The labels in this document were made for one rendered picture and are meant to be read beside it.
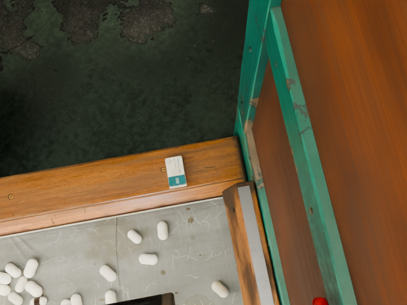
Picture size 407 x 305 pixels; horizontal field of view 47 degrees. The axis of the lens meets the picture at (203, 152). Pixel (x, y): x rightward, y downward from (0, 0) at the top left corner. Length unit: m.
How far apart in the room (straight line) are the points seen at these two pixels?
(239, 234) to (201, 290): 0.16
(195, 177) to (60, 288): 0.35
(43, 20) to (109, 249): 1.33
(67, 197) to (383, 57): 0.79
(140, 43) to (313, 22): 1.59
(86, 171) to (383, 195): 0.75
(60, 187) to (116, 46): 1.07
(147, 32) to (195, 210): 1.15
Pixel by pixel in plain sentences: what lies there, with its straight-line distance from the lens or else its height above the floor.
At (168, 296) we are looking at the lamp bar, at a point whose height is 1.06.
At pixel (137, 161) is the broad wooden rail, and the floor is 0.76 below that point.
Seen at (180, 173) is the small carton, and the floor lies 0.78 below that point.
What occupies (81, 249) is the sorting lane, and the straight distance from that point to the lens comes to 1.00.
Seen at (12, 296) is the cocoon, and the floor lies 0.76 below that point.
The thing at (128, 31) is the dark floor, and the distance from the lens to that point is 2.00.
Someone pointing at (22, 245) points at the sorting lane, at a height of 0.74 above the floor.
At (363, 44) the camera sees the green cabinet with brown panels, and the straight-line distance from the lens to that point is 0.32.
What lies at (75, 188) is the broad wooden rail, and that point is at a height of 0.76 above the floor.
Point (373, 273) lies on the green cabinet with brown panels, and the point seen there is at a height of 1.33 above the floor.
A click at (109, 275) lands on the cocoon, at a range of 0.96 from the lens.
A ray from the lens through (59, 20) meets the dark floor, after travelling 2.10.
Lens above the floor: 1.70
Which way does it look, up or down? 74 degrees down
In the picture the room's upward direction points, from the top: 5 degrees counter-clockwise
